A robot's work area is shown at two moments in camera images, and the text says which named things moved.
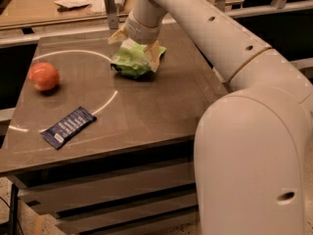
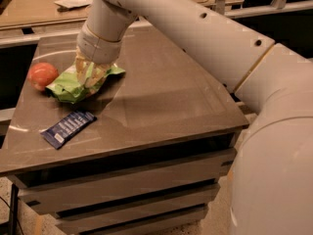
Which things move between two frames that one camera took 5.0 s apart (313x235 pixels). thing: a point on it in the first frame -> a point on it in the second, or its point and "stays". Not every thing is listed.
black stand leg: (14, 211) stays
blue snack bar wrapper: (60, 133) stays
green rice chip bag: (130, 61) -> (67, 86)
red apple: (43, 76) stays
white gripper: (139, 32) -> (96, 49)
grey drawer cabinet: (100, 152) stays
